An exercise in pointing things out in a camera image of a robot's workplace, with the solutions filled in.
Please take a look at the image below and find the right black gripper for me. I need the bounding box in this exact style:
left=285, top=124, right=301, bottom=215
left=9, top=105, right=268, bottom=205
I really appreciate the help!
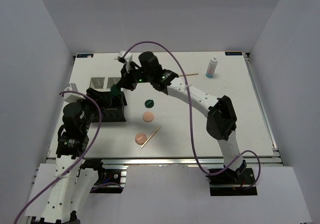
left=117, top=62, right=153, bottom=91

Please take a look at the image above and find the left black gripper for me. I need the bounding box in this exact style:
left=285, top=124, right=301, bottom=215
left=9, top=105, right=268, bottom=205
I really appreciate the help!
left=75, top=87, right=111, bottom=132

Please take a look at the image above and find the green round compact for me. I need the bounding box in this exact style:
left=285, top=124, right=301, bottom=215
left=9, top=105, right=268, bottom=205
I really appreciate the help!
left=144, top=99, right=155, bottom=108
left=110, top=84, right=121, bottom=96

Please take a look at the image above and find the pink round puff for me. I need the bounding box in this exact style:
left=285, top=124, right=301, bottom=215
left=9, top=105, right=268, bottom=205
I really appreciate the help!
left=142, top=112, right=155, bottom=122
left=135, top=133, right=148, bottom=145

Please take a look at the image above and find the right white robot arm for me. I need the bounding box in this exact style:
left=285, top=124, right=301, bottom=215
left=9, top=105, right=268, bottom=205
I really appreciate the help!
left=116, top=51, right=247, bottom=184

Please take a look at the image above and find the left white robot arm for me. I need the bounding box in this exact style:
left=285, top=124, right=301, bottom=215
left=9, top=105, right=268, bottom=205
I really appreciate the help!
left=32, top=88, right=111, bottom=224

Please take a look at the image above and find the wooden stick far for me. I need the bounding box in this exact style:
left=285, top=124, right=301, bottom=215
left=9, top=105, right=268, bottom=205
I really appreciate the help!
left=179, top=73, right=199, bottom=77

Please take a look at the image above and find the wooden stick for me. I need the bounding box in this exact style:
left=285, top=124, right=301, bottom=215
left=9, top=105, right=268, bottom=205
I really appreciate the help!
left=140, top=126, right=161, bottom=149
left=179, top=73, right=199, bottom=77

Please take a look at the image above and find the black mesh organizer box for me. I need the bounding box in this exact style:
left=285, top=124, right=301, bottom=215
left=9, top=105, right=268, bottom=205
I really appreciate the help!
left=86, top=88, right=127, bottom=123

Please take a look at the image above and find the white mesh organizer box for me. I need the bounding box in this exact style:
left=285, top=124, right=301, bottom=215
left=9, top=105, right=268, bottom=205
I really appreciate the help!
left=89, top=77, right=120, bottom=91

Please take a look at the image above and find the white pink blue bottle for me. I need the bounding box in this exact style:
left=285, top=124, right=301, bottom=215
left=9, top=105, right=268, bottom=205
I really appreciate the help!
left=205, top=56, right=218, bottom=78

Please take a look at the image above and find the wooden stick near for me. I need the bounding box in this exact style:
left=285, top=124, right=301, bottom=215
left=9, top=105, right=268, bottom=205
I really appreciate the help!
left=140, top=126, right=161, bottom=149

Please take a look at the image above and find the left blue table label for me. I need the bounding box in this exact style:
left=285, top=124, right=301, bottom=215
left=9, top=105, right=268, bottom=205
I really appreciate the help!
left=76, top=54, right=93, bottom=58

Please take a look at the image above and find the blue table label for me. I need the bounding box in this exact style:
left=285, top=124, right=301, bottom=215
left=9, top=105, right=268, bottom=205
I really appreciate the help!
left=76, top=54, right=93, bottom=58
left=225, top=51, right=243, bottom=56

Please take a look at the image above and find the right blue table label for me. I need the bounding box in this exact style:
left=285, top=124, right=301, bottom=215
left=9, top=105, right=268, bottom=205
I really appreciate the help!
left=225, top=51, right=243, bottom=56

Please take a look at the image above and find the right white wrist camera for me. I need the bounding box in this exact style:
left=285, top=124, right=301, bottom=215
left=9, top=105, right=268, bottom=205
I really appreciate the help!
left=114, top=50, right=133, bottom=73

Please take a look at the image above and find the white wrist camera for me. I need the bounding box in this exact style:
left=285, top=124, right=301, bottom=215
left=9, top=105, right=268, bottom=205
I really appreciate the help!
left=59, top=83, right=84, bottom=103
left=114, top=50, right=133, bottom=73

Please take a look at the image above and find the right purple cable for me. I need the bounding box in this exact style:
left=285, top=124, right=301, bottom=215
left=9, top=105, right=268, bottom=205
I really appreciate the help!
left=123, top=41, right=262, bottom=190

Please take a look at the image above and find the purple cable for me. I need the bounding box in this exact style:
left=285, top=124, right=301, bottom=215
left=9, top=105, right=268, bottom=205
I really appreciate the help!
left=12, top=90, right=125, bottom=224
left=123, top=41, right=262, bottom=190

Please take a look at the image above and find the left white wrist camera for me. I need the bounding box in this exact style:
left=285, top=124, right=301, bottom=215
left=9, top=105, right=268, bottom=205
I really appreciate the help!
left=59, top=83, right=84, bottom=103

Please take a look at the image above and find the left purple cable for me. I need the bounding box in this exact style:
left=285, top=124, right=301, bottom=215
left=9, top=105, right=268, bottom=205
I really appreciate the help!
left=12, top=90, right=125, bottom=224

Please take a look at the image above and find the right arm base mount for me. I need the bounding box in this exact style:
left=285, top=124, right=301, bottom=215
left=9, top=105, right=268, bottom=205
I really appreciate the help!
left=206, top=168, right=258, bottom=197

